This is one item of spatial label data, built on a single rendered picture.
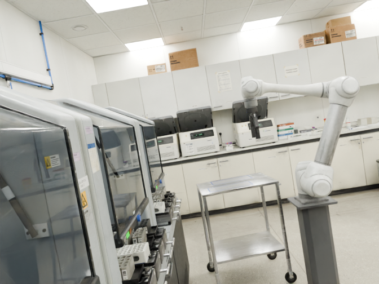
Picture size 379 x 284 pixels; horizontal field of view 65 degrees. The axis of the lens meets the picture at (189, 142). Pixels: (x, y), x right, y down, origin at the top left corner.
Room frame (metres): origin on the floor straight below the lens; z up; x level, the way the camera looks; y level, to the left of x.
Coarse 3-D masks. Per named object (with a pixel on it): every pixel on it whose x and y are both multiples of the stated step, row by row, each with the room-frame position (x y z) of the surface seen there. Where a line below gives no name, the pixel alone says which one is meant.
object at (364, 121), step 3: (369, 117) 4.70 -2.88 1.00; (372, 117) 4.63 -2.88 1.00; (375, 117) 4.63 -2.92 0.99; (360, 120) 4.65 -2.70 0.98; (363, 120) 4.64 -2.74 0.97; (366, 120) 4.64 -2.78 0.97; (369, 120) 4.63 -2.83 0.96; (372, 120) 4.63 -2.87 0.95; (375, 120) 4.63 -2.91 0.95; (360, 123) 4.66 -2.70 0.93; (363, 123) 4.64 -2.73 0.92; (366, 123) 4.64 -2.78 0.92; (369, 123) 4.64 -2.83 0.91
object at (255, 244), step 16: (240, 176) 2.65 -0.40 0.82; (256, 176) 2.54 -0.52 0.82; (208, 192) 2.26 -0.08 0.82; (224, 192) 2.22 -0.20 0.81; (208, 224) 2.21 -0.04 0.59; (208, 240) 2.63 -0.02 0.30; (224, 240) 2.62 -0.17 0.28; (240, 240) 2.56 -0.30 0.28; (256, 240) 2.51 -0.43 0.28; (272, 240) 2.45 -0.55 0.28; (224, 256) 2.30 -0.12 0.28; (240, 256) 2.26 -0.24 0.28; (272, 256) 2.67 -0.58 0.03; (288, 256) 2.25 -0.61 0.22; (288, 272) 2.26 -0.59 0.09
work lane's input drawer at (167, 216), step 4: (168, 208) 2.00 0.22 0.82; (164, 212) 1.92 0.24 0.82; (168, 212) 1.92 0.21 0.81; (156, 216) 1.91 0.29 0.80; (160, 216) 1.91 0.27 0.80; (164, 216) 1.91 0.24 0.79; (168, 216) 1.91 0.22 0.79; (172, 216) 2.01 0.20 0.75; (156, 220) 1.91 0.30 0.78; (160, 220) 1.91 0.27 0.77; (164, 220) 1.91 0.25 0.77; (168, 220) 1.91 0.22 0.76; (172, 220) 1.98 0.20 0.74; (176, 220) 1.92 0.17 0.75
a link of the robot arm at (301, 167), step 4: (300, 164) 2.02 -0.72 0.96; (304, 164) 1.99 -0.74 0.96; (308, 164) 1.98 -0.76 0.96; (296, 168) 2.04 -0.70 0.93; (300, 168) 2.00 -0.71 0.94; (304, 168) 1.98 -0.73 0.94; (296, 172) 2.03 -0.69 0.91; (300, 172) 1.98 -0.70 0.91; (296, 176) 2.04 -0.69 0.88; (300, 176) 1.96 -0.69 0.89; (296, 180) 2.05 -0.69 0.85; (300, 184) 1.96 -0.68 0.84; (300, 188) 2.00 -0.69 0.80; (300, 192) 2.02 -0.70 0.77; (304, 192) 2.00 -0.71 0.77
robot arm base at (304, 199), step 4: (296, 196) 2.12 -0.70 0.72; (300, 196) 2.03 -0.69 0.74; (304, 196) 2.00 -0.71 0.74; (308, 196) 1.98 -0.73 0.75; (300, 200) 2.02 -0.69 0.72; (304, 200) 1.99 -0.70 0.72; (308, 200) 1.97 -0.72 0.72; (312, 200) 1.97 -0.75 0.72; (316, 200) 1.96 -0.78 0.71; (320, 200) 1.96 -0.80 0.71; (324, 200) 1.96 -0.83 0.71; (328, 200) 1.96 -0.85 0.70; (304, 204) 1.96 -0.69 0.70
